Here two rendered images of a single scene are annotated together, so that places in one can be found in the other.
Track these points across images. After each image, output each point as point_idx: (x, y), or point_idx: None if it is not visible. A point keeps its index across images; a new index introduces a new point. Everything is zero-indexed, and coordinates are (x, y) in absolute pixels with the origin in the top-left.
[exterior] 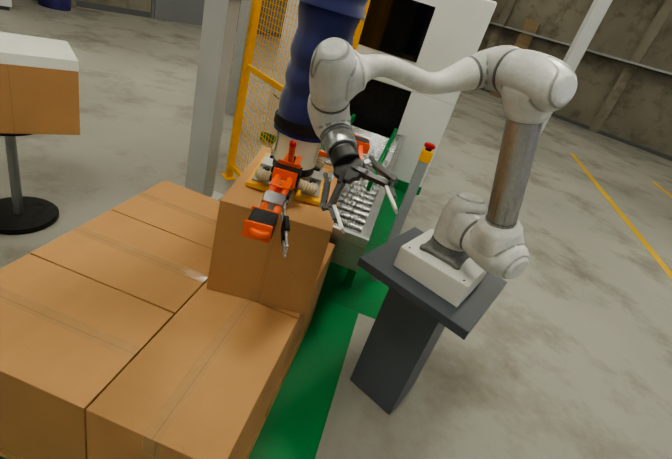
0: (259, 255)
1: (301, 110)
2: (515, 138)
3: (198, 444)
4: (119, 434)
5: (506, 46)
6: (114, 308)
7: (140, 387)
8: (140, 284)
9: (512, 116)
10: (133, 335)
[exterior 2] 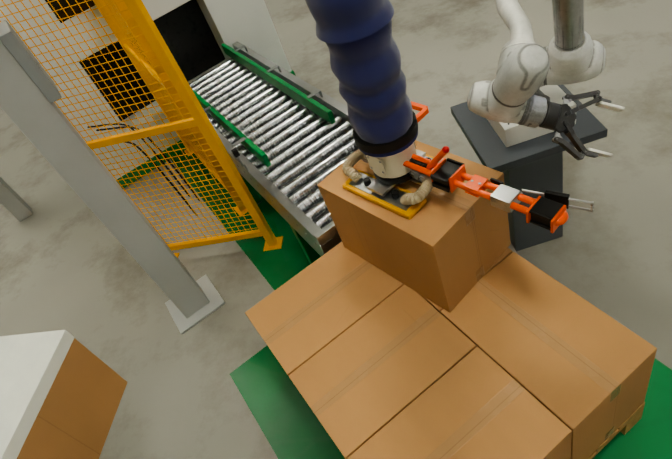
0: (471, 246)
1: (402, 121)
2: None
3: (629, 357)
4: (595, 413)
5: None
6: (455, 393)
7: (560, 387)
8: (427, 366)
9: None
10: (496, 383)
